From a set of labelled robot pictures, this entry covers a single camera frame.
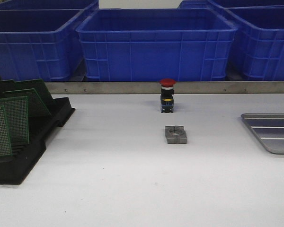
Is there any black slotted board rack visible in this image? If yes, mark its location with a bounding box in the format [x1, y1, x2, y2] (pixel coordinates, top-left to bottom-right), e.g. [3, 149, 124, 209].
[0, 75, 76, 185]

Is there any blue left plastic bin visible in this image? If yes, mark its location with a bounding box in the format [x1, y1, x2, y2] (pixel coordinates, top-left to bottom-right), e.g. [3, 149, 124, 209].
[0, 9, 85, 81]

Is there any blue plastic bin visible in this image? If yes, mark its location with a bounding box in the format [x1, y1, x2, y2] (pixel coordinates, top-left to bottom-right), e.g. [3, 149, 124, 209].
[77, 9, 237, 82]
[225, 7, 284, 81]
[0, 9, 85, 81]

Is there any silver metal tray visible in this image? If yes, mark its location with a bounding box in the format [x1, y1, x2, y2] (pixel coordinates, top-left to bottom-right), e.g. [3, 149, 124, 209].
[241, 113, 284, 155]

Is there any blue rear left bin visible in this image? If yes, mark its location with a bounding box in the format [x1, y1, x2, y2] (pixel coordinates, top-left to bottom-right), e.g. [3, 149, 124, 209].
[0, 0, 99, 10]

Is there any red emergency stop button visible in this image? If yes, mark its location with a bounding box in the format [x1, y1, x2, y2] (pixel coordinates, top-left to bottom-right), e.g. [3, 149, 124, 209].
[160, 79, 176, 113]

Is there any blue centre plastic bin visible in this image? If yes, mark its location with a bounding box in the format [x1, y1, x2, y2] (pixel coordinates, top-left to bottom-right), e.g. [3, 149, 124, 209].
[77, 9, 237, 82]

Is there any blue rear right bin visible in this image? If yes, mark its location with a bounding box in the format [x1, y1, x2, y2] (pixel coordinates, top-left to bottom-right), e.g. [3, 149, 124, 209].
[178, 0, 284, 9]

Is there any metal table edge rail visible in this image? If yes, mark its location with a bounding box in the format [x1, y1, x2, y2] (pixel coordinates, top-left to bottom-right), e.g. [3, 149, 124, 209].
[45, 81, 284, 95]

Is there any grey metal clamp block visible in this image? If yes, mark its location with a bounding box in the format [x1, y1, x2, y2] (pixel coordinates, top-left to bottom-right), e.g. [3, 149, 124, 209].
[165, 125, 187, 144]

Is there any blue right plastic bin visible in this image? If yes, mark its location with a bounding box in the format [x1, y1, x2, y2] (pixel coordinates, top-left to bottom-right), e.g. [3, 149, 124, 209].
[225, 7, 284, 81]

